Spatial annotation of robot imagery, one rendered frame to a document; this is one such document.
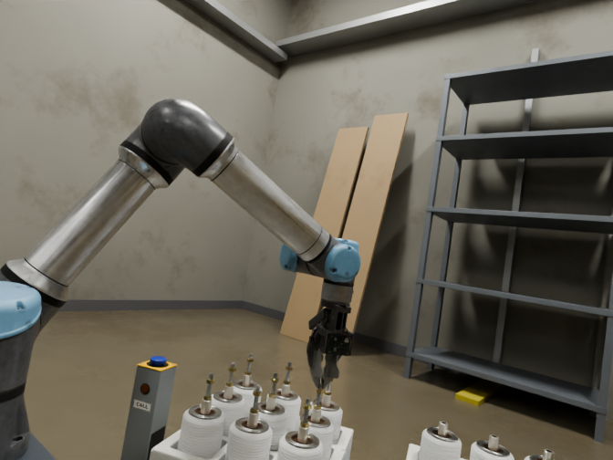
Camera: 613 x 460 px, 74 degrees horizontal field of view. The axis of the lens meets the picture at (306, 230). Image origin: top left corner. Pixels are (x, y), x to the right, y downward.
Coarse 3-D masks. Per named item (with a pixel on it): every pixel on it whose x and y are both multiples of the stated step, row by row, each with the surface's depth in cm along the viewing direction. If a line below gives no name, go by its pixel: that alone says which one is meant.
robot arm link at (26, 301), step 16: (0, 288) 60; (16, 288) 61; (32, 288) 63; (0, 304) 55; (16, 304) 57; (32, 304) 59; (0, 320) 55; (16, 320) 56; (32, 320) 59; (0, 336) 55; (16, 336) 56; (32, 336) 60; (0, 352) 55; (16, 352) 57; (0, 368) 55; (16, 368) 57; (0, 384) 55; (16, 384) 58
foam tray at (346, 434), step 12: (180, 432) 98; (348, 432) 113; (168, 444) 91; (336, 444) 104; (348, 444) 108; (156, 456) 88; (168, 456) 88; (180, 456) 87; (192, 456) 88; (216, 456) 90; (276, 456) 94; (336, 456) 98; (348, 456) 112
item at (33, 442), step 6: (30, 438) 63; (30, 444) 62; (36, 444) 62; (42, 444) 63; (30, 450) 60; (36, 450) 61; (42, 450) 61; (24, 456) 59; (30, 456) 59; (36, 456) 59; (42, 456) 59; (48, 456) 59
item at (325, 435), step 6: (330, 426) 98; (312, 432) 95; (318, 432) 95; (324, 432) 95; (330, 432) 96; (318, 438) 95; (324, 438) 95; (330, 438) 97; (324, 444) 95; (330, 444) 97; (324, 450) 95; (330, 450) 98; (324, 456) 95
